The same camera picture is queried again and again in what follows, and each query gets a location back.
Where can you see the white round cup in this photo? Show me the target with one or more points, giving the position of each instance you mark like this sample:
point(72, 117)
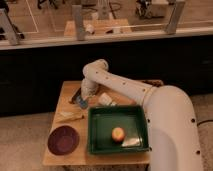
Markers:
point(106, 100)

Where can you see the blue plastic cup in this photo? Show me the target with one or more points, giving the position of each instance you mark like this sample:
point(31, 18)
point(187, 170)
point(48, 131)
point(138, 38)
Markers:
point(82, 103)

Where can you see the purple bowl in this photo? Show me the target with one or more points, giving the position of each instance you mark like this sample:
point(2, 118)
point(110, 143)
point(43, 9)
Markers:
point(63, 140)

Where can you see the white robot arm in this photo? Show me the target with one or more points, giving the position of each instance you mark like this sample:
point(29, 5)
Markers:
point(172, 133)

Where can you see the black flat rectangular object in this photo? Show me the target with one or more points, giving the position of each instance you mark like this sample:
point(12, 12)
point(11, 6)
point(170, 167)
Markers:
point(74, 97)

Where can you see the green plastic tray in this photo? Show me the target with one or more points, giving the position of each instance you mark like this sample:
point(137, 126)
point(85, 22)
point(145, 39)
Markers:
point(101, 122)

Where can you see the wooden table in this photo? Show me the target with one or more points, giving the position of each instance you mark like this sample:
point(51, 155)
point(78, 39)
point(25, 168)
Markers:
point(80, 156)

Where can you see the red yellow apple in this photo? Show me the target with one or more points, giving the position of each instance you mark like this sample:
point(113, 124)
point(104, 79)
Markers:
point(118, 134)

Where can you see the yellow wooden wedge block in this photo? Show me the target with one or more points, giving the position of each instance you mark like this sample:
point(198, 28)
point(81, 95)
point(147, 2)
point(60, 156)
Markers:
point(68, 116)

